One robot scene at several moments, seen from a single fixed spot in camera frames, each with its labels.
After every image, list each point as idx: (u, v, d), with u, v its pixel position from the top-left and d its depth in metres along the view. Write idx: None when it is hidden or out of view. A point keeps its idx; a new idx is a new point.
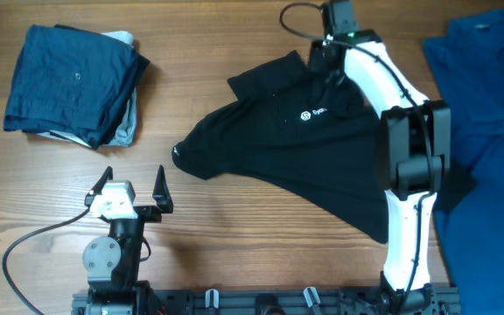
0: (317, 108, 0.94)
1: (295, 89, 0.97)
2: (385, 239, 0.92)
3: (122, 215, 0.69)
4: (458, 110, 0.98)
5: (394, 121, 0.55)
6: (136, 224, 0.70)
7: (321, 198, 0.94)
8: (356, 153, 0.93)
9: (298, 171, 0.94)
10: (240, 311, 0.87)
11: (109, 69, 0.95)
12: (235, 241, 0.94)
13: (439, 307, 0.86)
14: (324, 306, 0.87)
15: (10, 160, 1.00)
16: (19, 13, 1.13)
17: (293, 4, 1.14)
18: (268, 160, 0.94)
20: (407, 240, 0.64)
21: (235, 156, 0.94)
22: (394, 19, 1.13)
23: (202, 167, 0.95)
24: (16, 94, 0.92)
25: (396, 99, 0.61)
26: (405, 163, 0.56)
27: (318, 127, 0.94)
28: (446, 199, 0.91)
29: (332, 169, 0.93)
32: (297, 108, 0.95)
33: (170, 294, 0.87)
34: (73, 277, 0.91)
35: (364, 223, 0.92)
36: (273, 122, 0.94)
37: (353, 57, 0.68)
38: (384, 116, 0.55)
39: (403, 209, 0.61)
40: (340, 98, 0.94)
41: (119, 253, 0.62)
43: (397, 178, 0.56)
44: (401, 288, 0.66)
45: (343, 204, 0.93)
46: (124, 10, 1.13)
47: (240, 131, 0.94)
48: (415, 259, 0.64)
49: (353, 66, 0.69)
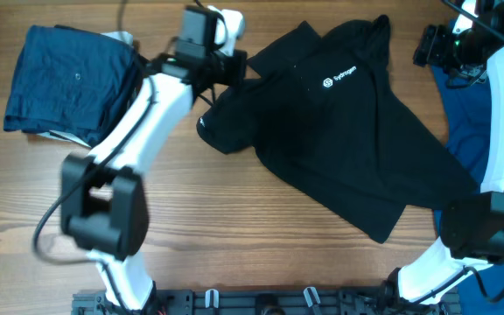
0: (339, 78, 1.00)
1: (318, 58, 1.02)
2: (384, 240, 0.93)
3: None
4: (458, 112, 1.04)
5: None
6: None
7: (327, 188, 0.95)
8: (368, 136, 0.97)
9: (313, 149, 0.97)
10: (240, 310, 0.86)
11: (109, 69, 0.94)
12: (236, 241, 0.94)
13: (439, 307, 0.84)
14: (324, 306, 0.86)
15: (10, 160, 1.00)
16: (20, 13, 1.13)
17: (294, 5, 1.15)
18: (286, 133, 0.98)
20: (435, 280, 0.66)
21: (256, 128, 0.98)
22: (394, 20, 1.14)
23: (223, 142, 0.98)
24: (16, 94, 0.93)
25: None
26: (480, 247, 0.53)
27: (339, 94, 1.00)
28: (445, 188, 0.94)
29: (345, 150, 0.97)
32: (321, 76, 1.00)
33: (170, 294, 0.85)
34: (73, 277, 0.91)
35: (366, 222, 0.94)
36: (297, 92, 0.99)
37: None
38: (494, 205, 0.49)
39: (449, 262, 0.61)
40: (362, 73, 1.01)
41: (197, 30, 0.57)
43: (461, 249, 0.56)
44: (407, 298, 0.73)
45: (351, 199, 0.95)
46: (124, 10, 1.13)
47: (264, 108, 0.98)
48: (433, 290, 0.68)
49: (500, 66, 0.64)
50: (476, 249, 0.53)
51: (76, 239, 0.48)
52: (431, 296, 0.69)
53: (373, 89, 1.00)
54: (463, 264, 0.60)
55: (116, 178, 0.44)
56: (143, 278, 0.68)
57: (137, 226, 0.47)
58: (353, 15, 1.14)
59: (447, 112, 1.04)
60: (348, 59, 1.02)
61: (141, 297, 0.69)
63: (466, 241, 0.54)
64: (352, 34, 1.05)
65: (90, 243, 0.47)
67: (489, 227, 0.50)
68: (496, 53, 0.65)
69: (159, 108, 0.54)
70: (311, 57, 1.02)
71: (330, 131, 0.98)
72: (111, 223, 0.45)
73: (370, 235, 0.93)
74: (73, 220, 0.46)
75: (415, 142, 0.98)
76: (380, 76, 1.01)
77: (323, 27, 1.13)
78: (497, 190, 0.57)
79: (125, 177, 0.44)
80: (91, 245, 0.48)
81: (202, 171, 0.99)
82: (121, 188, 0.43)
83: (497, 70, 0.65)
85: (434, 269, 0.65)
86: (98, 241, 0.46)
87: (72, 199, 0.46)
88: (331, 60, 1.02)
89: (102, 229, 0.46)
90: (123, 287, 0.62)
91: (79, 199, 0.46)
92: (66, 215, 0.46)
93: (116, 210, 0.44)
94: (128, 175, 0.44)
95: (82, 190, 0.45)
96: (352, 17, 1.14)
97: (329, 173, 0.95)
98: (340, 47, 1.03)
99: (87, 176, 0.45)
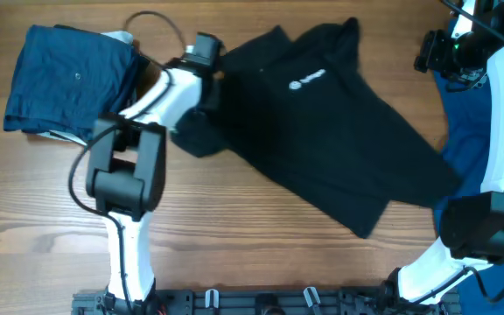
0: (304, 80, 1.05)
1: (283, 63, 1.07)
2: (367, 234, 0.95)
3: (200, 40, 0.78)
4: (458, 111, 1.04)
5: None
6: (212, 50, 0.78)
7: (302, 184, 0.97)
8: (339, 134, 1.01)
9: (287, 146, 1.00)
10: (240, 310, 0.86)
11: (109, 70, 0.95)
12: (236, 241, 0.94)
13: (439, 307, 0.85)
14: (324, 306, 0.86)
15: (10, 160, 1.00)
16: (19, 13, 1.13)
17: (293, 5, 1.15)
18: (258, 132, 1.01)
20: (436, 279, 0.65)
21: (227, 129, 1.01)
22: (394, 19, 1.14)
23: (198, 146, 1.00)
24: (16, 94, 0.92)
25: None
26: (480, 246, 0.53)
27: (305, 94, 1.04)
28: (416, 180, 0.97)
29: (318, 147, 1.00)
32: (288, 79, 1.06)
33: (170, 293, 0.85)
34: (73, 277, 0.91)
35: (345, 216, 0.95)
36: (265, 94, 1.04)
37: None
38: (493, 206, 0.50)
39: (450, 262, 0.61)
40: (328, 74, 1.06)
41: (204, 49, 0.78)
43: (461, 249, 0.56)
44: (407, 298, 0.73)
45: (331, 196, 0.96)
46: (124, 10, 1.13)
47: (240, 111, 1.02)
48: (433, 290, 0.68)
49: (501, 66, 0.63)
50: (477, 248, 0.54)
51: (101, 192, 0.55)
52: (431, 296, 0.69)
53: (344, 88, 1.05)
54: (463, 264, 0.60)
55: (143, 130, 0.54)
56: (149, 264, 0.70)
57: (157, 178, 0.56)
58: (352, 16, 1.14)
59: (447, 111, 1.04)
60: (318, 61, 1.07)
61: (143, 286, 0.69)
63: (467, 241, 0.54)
64: (320, 38, 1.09)
65: (113, 194, 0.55)
67: (489, 227, 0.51)
68: (496, 54, 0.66)
69: (175, 88, 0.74)
70: (279, 61, 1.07)
71: (305, 131, 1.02)
72: (137, 170, 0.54)
73: (353, 230, 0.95)
74: (101, 172, 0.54)
75: (392, 139, 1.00)
76: (349, 78, 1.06)
77: None
78: (498, 190, 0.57)
79: (151, 130, 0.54)
80: (113, 197, 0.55)
81: (201, 171, 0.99)
82: (149, 138, 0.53)
83: (497, 69, 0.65)
85: (434, 269, 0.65)
86: (122, 191, 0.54)
87: (104, 157, 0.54)
88: (297, 65, 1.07)
89: (127, 178, 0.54)
90: (131, 260, 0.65)
91: (108, 150, 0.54)
92: (94, 166, 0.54)
93: (143, 157, 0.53)
94: (153, 129, 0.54)
95: (112, 140, 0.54)
96: (352, 17, 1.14)
97: (307, 171, 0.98)
98: (306, 51, 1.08)
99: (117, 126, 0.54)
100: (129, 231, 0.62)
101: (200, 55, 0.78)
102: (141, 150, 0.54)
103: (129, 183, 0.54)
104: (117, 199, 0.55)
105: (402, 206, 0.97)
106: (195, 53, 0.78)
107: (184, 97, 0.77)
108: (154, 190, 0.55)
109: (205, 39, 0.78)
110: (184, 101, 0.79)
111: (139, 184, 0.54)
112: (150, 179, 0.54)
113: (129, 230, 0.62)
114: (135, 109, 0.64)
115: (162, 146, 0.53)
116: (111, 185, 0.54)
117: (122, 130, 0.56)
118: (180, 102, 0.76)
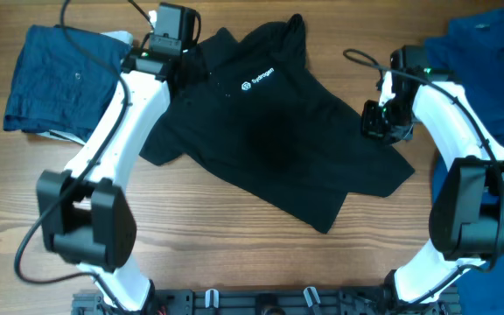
0: (256, 79, 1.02)
1: (231, 63, 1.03)
2: (326, 229, 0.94)
3: (164, 13, 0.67)
4: None
5: (473, 171, 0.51)
6: (179, 29, 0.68)
7: (262, 185, 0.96)
8: (297, 132, 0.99)
9: (245, 146, 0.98)
10: (240, 310, 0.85)
11: (109, 69, 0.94)
12: (235, 241, 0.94)
13: (439, 307, 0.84)
14: (324, 306, 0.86)
15: (10, 160, 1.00)
16: (19, 13, 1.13)
17: (294, 4, 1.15)
18: (213, 134, 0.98)
20: (433, 279, 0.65)
21: (182, 133, 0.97)
22: (394, 19, 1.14)
23: (157, 154, 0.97)
24: (16, 94, 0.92)
25: (475, 150, 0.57)
26: (471, 226, 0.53)
27: (258, 94, 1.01)
28: (375, 178, 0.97)
29: (277, 147, 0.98)
32: (238, 80, 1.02)
33: (170, 293, 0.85)
34: (74, 277, 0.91)
35: (306, 215, 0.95)
36: (212, 95, 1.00)
37: (426, 94, 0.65)
38: (459, 167, 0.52)
39: (444, 263, 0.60)
40: (277, 73, 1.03)
41: (171, 25, 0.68)
43: (458, 238, 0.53)
44: (406, 300, 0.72)
45: (291, 195, 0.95)
46: (124, 10, 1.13)
47: (195, 114, 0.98)
48: (431, 290, 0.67)
49: (423, 101, 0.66)
50: (468, 225, 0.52)
51: (63, 251, 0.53)
52: (430, 296, 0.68)
53: (292, 87, 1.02)
54: (458, 264, 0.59)
55: (96, 192, 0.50)
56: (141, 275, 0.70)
57: (122, 234, 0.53)
58: (352, 15, 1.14)
59: None
60: (266, 60, 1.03)
61: (139, 297, 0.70)
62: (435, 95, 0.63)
63: (458, 220, 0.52)
64: (268, 36, 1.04)
65: (75, 254, 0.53)
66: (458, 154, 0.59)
67: (465, 196, 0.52)
68: (416, 98, 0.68)
69: (134, 110, 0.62)
70: (227, 62, 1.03)
71: (264, 130, 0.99)
72: (94, 234, 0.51)
73: (313, 227, 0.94)
74: (58, 235, 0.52)
75: (347, 132, 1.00)
76: (298, 75, 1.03)
77: (323, 27, 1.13)
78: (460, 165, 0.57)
79: (104, 191, 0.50)
80: (78, 255, 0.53)
81: (202, 171, 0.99)
82: (101, 198, 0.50)
83: (423, 108, 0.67)
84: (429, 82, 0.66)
85: (430, 269, 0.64)
86: (84, 249, 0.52)
87: (54, 221, 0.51)
88: (250, 64, 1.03)
89: (87, 238, 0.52)
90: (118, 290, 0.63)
91: (59, 215, 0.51)
92: (50, 233, 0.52)
93: (98, 221, 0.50)
94: (107, 189, 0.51)
95: (60, 211, 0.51)
96: (352, 16, 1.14)
97: (268, 172, 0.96)
98: (257, 50, 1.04)
99: (61, 197, 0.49)
100: None
101: (167, 37, 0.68)
102: (94, 218, 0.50)
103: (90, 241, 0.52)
104: (82, 257, 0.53)
105: (402, 206, 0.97)
106: (161, 34, 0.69)
107: (147, 117, 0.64)
108: (119, 247, 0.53)
109: (173, 14, 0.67)
110: (152, 115, 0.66)
111: (101, 244, 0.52)
112: (113, 241, 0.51)
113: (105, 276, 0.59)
114: (82, 160, 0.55)
115: (115, 210, 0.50)
116: (71, 244, 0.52)
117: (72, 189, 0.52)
118: (146, 121, 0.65)
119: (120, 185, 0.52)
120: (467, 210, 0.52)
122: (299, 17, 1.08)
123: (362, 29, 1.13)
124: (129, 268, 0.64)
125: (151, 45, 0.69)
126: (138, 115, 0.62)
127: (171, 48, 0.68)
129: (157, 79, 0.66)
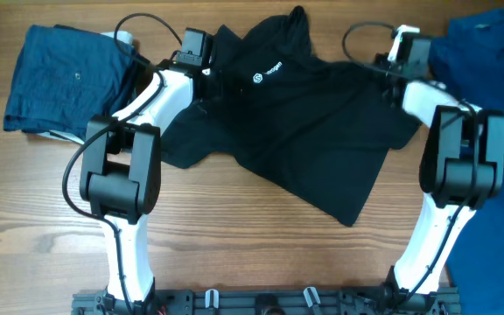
0: (266, 73, 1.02)
1: (237, 61, 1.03)
2: (353, 221, 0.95)
3: (190, 37, 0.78)
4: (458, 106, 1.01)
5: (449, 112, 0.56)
6: (200, 46, 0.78)
7: (286, 177, 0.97)
8: (316, 122, 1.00)
9: (265, 138, 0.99)
10: (239, 311, 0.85)
11: (109, 69, 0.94)
12: (235, 241, 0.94)
13: (439, 307, 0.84)
14: (324, 306, 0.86)
15: (10, 160, 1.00)
16: (19, 13, 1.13)
17: (293, 4, 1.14)
18: (231, 129, 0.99)
20: (430, 244, 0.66)
21: (201, 130, 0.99)
22: (394, 19, 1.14)
23: (182, 157, 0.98)
24: (16, 94, 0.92)
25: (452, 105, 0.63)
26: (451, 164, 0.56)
27: (269, 86, 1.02)
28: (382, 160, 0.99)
29: (297, 138, 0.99)
32: (248, 73, 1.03)
33: (170, 294, 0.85)
34: (73, 277, 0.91)
35: (332, 206, 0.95)
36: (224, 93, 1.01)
37: (414, 88, 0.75)
38: (439, 110, 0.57)
39: (437, 219, 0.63)
40: (286, 65, 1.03)
41: (195, 45, 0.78)
43: (442, 175, 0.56)
44: (407, 289, 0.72)
45: (316, 186, 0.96)
46: (125, 10, 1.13)
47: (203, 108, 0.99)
48: (430, 265, 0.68)
49: (414, 95, 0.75)
50: (450, 161, 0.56)
51: (94, 195, 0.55)
52: (430, 272, 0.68)
53: (303, 79, 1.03)
54: (450, 218, 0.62)
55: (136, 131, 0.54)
56: (147, 265, 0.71)
57: (153, 180, 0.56)
58: (352, 15, 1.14)
59: None
60: (272, 55, 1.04)
61: (143, 287, 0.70)
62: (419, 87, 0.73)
63: (439, 157, 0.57)
64: (271, 31, 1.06)
65: (107, 199, 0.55)
66: None
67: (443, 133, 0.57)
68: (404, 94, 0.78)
69: (167, 90, 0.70)
70: (234, 59, 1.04)
71: (283, 122, 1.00)
72: (131, 173, 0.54)
73: (339, 219, 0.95)
74: (95, 175, 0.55)
75: (360, 120, 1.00)
76: (305, 67, 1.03)
77: (324, 27, 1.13)
78: None
79: (144, 131, 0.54)
80: (108, 200, 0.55)
81: (202, 171, 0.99)
82: (142, 139, 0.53)
83: (415, 101, 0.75)
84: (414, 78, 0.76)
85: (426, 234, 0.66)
86: (115, 194, 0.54)
87: (95, 160, 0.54)
88: (261, 58, 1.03)
89: (122, 180, 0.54)
90: (129, 258, 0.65)
91: (101, 152, 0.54)
92: (88, 170, 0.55)
93: (137, 159, 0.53)
94: (146, 129, 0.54)
95: (103, 143, 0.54)
96: (351, 16, 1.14)
97: (293, 164, 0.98)
98: (263, 45, 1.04)
99: (107, 128, 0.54)
100: (125, 234, 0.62)
101: (192, 53, 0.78)
102: (133, 156, 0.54)
103: (123, 185, 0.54)
104: (113, 203, 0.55)
105: (402, 206, 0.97)
106: (185, 52, 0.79)
107: (175, 99, 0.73)
108: (150, 192, 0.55)
109: (195, 37, 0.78)
110: (178, 101, 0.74)
111: (133, 187, 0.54)
112: (145, 183, 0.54)
113: (125, 234, 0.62)
114: (128, 110, 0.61)
115: (154, 145, 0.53)
116: (102, 188, 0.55)
117: (115, 132, 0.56)
118: (174, 102, 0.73)
119: (157, 128, 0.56)
120: (448, 148, 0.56)
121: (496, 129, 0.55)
122: (300, 10, 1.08)
123: (361, 29, 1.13)
124: (143, 241, 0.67)
125: (178, 60, 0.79)
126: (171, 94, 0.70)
127: (196, 63, 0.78)
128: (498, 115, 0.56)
129: (185, 75, 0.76)
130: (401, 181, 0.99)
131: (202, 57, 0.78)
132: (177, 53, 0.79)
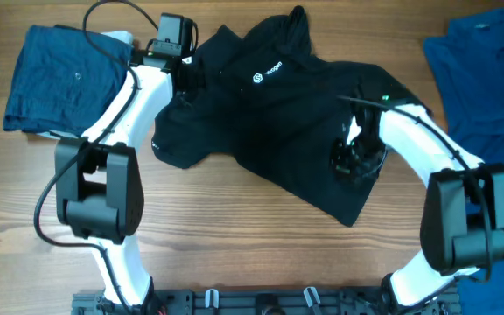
0: (266, 72, 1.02)
1: (236, 60, 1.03)
2: (352, 222, 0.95)
3: (166, 23, 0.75)
4: (458, 110, 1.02)
5: (448, 185, 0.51)
6: (178, 33, 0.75)
7: (284, 178, 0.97)
8: (315, 122, 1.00)
9: (264, 137, 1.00)
10: (240, 310, 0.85)
11: (109, 69, 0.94)
12: (234, 241, 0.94)
13: (439, 307, 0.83)
14: (324, 306, 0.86)
15: (10, 160, 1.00)
16: (19, 13, 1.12)
17: (293, 4, 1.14)
18: (231, 128, 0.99)
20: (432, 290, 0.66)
21: (200, 130, 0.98)
22: (394, 19, 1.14)
23: (182, 157, 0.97)
24: (16, 94, 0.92)
25: (448, 162, 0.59)
26: (464, 241, 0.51)
27: (269, 85, 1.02)
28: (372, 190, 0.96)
29: (297, 138, 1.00)
32: (248, 73, 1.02)
33: (170, 293, 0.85)
34: (73, 277, 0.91)
35: (332, 207, 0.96)
36: (225, 92, 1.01)
37: (388, 117, 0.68)
38: (437, 181, 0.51)
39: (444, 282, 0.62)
40: (287, 64, 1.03)
41: (172, 32, 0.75)
43: (454, 255, 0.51)
44: (407, 304, 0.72)
45: (315, 187, 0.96)
46: (124, 10, 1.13)
47: (202, 108, 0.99)
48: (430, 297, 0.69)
49: (388, 128, 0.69)
50: (457, 234, 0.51)
51: (73, 218, 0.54)
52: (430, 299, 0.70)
53: (303, 78, 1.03)
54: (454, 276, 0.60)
55: (110, 155, 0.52)
56: (141, 268, 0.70)
57: (134, 199, 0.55)
58: (352, 15, 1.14)
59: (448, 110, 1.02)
60: (272, 55, 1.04)
61: (140, 290, 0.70)
62: (394, 120, 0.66)
63: (449, 234, 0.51)
64: (271, 30, 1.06)
65: (87, 222, 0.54)
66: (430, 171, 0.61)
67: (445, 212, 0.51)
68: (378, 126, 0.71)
69: (143, 93, 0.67)
70: (234, 59, 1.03)
71: (283, 122, 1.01)
72: (109, 196, 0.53)
73: (339, 220, 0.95)
74: (72, 201, 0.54)
75: None
76: (305, 66, 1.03)
77: (323, 27, 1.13)
78: None
79: (119, 153, 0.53)
80: (88, 224, 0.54)
81: (201, 171, 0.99)
82: (116, 161, 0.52)
83: (388, 133, 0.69)
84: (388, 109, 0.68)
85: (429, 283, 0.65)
86: (94, 217, 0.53)
87: (70, 186, 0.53)
88: (260, 58, 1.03)
89: (101, 203, 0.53)
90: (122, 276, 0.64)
91: (74, 178, 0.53)
92: (64, 197, 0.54)
93: (115, 183, 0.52)
94: (122, 151, 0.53)
95: (76, 169, 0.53)
96: (351, 16, 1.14)
97: (293, 164, 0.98)
98: (262, 45, 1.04)
99: (80, 154, 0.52)
100: (113, 252, 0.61)
101: (170, 41, 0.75)
102: (108, 178, 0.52)
103: (102, 209, 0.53)
104: (94, 227, 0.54)
105: (402, 206, 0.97)
106: (163, 39, 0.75)
107: (153, 100, 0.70)
108: (131, 213, 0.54)
109: (173, 23, 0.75)
110: (156, 103, 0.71)
111: (112, 209, 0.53)
112: (124, 206, 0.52)
113: (112, 253, 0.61)
114: (97, 129, 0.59)
115: (129, 167, 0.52)
116: (82, 212, 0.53)
117: (87, 152, 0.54)
118: (152, 104, 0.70)
119: (132, 148, 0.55)
120: (457, 224, 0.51)
121: (500, 188, 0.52)
122: (301, 6, 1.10)
123: (361, 29, 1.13)
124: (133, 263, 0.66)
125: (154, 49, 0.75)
126: (148, 96, 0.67)
127: (175, 51, 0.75)
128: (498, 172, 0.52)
129: (163, 71, 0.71)
130: (402, 181, 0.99)
131: (180, 45, 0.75)
132: (153, 42, 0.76)
